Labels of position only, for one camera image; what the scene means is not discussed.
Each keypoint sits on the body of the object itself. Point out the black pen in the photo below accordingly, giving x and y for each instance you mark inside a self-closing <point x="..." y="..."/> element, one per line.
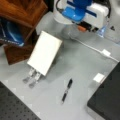
<point x="66" y="91"/>

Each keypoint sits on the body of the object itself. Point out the small orange object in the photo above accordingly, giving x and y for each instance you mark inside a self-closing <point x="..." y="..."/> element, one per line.
<point x="82" y="28"/>

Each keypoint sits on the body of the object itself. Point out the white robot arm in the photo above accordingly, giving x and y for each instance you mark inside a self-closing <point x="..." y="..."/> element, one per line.
<point x="59" y="6"/>

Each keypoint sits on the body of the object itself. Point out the brown wooden shelf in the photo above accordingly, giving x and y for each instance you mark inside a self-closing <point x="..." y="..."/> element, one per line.
<point x="26" y="14"/>

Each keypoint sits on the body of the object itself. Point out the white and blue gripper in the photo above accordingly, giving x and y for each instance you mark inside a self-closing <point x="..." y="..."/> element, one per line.
<point x="86" y="13"/>

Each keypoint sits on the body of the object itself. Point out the metal binder clip stand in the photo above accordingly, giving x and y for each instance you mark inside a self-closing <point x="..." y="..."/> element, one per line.
<point x="33" y="76"/>

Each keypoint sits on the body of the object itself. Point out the white spiral notebook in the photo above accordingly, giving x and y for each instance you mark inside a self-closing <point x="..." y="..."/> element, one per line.
<point x="44" y="52"/>

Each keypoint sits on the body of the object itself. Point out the black and silver drawer box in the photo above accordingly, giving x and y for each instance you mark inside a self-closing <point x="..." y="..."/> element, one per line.
<point x="106" y="99"/>

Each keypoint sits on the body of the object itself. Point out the blue book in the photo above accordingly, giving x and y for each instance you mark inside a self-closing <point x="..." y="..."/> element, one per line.
<point x="10" y="33"/>

